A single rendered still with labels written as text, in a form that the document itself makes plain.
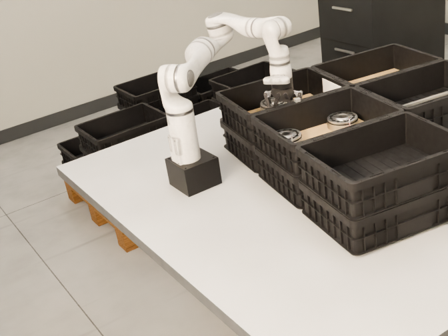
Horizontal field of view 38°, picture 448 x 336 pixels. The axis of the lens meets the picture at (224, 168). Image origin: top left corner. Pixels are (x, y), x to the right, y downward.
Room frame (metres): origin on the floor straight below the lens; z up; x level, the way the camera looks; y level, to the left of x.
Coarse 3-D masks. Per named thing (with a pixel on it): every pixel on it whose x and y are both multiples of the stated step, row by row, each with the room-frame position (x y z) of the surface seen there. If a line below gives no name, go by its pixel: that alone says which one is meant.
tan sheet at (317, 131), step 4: (360, 120) 2.03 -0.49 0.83; (324, 124) 2.04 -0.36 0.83; (312, 128) 2.02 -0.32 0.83; (316, 128) 2.02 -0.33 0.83; (320, 128) 2.01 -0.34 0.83; (324, 128) 2.01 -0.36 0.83; (304, 132) 2.00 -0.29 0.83; (308, 132) 1.99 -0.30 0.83; (312, 132) 1.99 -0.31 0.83; (316, 132) 1.98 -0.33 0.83; (320, 132) 1.98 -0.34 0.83; (324, 132) 1.97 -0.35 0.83; (328, 132) 1.97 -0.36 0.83; (304, 136) 1.97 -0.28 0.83; (308, 136) 1.96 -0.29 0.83; (312, 136) 1.96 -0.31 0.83; (316, 136) 1.95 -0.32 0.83
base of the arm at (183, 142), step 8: (192, 112) 1.98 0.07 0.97; (168, 120) 1.97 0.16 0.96; (176, 120) 1.95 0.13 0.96; (184, 120) 1.95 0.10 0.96; (192, 120) 1.97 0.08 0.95; (176, 128) 1.95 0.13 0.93; (184, 128) 1.95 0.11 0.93; (192, 128) 1.97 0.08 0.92; (168, 136) 1.99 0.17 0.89; (176, 136) 1.96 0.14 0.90; (184, 136) 1.95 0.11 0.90; (192, 136) 1.96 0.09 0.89; (176, 144) 1.95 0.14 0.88; (184, 144) 1.95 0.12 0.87; (192, 144) 1.96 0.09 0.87; (176, 152) 1.96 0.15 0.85; (184, 152) 1.95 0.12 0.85; (192, 152) 1.96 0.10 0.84; (176, 160) 1.97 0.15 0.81; (184, 160) 1.95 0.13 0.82; (192, 160) 1.95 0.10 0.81
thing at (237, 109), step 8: (296, 72) 2.35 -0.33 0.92; (320, 72) 2.30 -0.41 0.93; (336, 80) 2.19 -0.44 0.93; (232, 88) 2.27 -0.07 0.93; (216, 96) 2.24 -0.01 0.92; (224, 96) 2.19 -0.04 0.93; (312, 96) 2.06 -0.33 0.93; (224, 104) 2.17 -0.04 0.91; (232, 104) 2.10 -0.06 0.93; (288, 104) 2.02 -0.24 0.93; (240, 112) 2.04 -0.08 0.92; (248, 112) 2.00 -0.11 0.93; (256, 112) 1.99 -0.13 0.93; (248, 120) 1.98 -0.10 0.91
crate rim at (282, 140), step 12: (324, 96) 2.05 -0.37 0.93; (372, 96) 1.98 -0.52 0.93; (276, 108) 2.00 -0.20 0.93; (396, 108) 1.85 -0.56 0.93; (252, 120) 1.95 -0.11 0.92; (372, 120) 1.79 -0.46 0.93; (264, 132) 1.87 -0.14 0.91; (276, 132) 1.81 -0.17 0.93; (336, 132) 1.74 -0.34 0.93; (288, 144) 1.72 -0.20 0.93
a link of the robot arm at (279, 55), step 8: (264, 24) 2.10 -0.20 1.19; (272, 24) 2.08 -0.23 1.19; (264, 32) 2.09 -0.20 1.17; (272, 32) 2.07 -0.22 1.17; (280, 32) 2.08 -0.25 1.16; (264, 40) 2.11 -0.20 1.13; (272, 40) 2.08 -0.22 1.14; (272, 48) 2.09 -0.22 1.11; (280, 48) 2.08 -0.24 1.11; (288, 48) 2.11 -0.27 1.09; (272, 56) 2.10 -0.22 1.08; (280, 56) 2.09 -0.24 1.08; (288, 56) 2.10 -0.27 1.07; (272, 64) 2.10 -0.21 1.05; (280, 64) 2.09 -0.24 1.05
